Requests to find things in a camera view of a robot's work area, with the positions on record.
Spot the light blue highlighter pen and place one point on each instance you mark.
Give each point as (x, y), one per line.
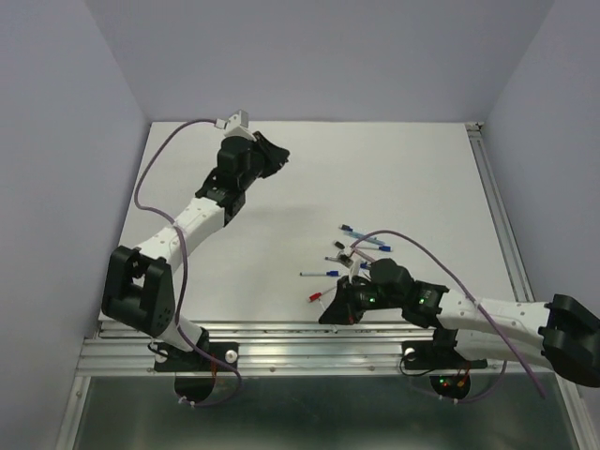
(363, 238)

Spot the aluminium right rail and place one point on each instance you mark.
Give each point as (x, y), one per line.
(509, 247)

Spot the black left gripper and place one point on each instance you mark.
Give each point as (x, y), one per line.
(277, 157)

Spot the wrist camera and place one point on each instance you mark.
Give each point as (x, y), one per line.
(354, 266)
(235, 126)

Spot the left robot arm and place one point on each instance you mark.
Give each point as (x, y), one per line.
(139, 289)

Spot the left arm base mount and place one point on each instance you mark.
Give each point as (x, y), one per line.
(200, 381)

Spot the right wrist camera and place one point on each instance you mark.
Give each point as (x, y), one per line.
(354, 266)

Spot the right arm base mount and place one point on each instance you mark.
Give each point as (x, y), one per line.
(448, 373)

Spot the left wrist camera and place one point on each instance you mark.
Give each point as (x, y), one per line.
(235, 126)

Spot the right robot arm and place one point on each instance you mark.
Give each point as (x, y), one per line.
(561, 335)

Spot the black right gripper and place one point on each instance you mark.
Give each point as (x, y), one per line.
(342, 308)

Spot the white pen blue cap lower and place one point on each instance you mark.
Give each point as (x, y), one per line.
(329, 274)

